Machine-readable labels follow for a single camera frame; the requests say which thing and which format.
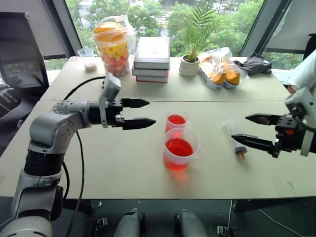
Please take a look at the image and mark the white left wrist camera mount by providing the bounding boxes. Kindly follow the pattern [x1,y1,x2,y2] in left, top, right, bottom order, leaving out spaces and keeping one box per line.
[98,72,122,129]

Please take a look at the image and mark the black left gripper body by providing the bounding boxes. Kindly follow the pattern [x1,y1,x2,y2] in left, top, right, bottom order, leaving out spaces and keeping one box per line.
[107,98,125,128]

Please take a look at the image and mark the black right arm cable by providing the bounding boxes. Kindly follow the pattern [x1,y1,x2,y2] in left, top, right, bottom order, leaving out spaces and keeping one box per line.
[293,105,316,134]

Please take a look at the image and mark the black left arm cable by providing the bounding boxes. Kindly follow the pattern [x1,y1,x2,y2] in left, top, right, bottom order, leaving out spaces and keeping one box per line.
[62,76,107,237]

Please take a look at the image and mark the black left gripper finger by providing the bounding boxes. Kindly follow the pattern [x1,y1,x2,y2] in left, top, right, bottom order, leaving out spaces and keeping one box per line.
[122,118,157,131]
[120,98,151,109]

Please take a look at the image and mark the black table frame bar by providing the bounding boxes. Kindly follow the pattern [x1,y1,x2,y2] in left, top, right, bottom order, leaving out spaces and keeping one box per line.
[232,198,316,213]

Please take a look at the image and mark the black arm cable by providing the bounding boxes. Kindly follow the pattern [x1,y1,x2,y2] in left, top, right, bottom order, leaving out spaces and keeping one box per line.
[293,105,316,134]
[62,76,107,237]

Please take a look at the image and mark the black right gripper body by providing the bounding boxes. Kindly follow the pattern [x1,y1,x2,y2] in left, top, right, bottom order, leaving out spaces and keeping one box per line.
[272,113,306,159]

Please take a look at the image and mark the large beaker red liquid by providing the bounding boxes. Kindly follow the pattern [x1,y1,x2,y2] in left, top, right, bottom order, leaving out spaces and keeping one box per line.
[162,127,205,171]

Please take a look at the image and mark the thin red-edged book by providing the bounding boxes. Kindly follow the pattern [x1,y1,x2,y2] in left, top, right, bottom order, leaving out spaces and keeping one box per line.
[135,75,169,84]

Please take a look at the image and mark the clear measuring cup white contents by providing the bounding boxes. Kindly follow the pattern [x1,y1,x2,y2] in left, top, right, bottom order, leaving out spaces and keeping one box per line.
[77,47,99,73]

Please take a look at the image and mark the large white grey book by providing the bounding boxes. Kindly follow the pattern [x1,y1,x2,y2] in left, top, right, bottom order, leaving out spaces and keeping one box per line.
[133,37,171,71]

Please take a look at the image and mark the dark rounded grey shape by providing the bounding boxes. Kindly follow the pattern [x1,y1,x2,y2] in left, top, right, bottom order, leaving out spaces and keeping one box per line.
[114,208,147,237]
[173,209,208,237]

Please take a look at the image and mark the bag of orange-lid bottles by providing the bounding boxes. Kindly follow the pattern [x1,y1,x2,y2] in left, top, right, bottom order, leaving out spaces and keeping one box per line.
[197,46,250,90]

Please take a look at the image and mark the small beaker red liquid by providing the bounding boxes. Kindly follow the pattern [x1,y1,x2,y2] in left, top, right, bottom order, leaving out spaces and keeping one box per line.
[165,112,191,134]

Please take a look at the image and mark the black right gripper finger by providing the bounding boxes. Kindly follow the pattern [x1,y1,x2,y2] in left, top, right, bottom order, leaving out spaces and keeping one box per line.
[244,113,281,126]
[231,133,277,155]

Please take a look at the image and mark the grey middle-sized book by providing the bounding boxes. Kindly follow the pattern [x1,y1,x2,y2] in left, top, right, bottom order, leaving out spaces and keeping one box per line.
[131,66,170,78]

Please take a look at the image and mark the bagged colourful snack tub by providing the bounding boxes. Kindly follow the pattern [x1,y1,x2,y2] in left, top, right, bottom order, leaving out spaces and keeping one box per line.
[92,15,137,78]

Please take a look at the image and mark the white floor cable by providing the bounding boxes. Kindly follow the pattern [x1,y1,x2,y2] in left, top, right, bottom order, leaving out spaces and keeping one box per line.
[227,199,305,237]

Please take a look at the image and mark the person in white shirt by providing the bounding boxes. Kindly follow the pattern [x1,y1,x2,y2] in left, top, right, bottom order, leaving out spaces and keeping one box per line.
[287,50,316,95]

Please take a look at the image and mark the clear plastic syringe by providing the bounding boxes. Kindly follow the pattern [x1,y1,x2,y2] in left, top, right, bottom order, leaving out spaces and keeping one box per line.
[221,115,248,163]

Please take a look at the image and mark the black chair backrest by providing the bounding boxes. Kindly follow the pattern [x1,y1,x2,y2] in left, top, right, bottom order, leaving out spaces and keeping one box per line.
[303,34,316,60]

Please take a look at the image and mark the dark grey cloth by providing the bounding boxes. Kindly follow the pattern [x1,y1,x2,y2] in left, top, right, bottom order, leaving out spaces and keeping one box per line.
[233,52,273,76]

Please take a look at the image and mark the black office chair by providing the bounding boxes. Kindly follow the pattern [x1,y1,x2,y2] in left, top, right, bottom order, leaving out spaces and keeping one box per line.
[0,83,43,155]

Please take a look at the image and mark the black monitor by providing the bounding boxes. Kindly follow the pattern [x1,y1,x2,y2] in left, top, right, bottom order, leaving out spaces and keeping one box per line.
[0,11,50,91]

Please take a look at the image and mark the green plant in white pot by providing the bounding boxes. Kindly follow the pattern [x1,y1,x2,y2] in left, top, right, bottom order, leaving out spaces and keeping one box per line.
[178,5,221,78]

